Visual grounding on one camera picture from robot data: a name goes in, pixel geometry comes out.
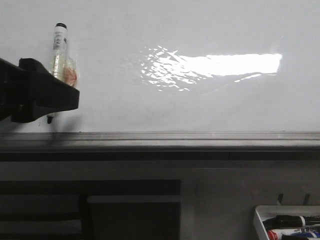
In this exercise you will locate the dark cabinet panel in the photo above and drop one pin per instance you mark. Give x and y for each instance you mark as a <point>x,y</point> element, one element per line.
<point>90,209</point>

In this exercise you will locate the black marker in tray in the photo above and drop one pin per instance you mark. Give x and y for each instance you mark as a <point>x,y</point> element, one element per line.
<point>289,221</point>

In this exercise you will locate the white marker tray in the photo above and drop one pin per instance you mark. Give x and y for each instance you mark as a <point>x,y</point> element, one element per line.
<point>264,212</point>

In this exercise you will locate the red marker in tray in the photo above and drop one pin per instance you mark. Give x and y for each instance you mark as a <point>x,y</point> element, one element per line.
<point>276,234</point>

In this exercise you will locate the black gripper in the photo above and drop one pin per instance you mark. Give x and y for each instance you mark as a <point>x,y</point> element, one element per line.
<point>28,91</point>

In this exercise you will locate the black whiteboard marker with tape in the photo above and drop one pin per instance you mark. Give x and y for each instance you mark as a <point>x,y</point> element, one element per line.
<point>63,67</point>

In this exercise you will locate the blue marker in tray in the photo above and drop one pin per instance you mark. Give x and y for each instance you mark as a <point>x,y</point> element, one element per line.
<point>302,236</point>

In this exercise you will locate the white whiteboard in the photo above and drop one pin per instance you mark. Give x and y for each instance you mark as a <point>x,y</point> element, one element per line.
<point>176,65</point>

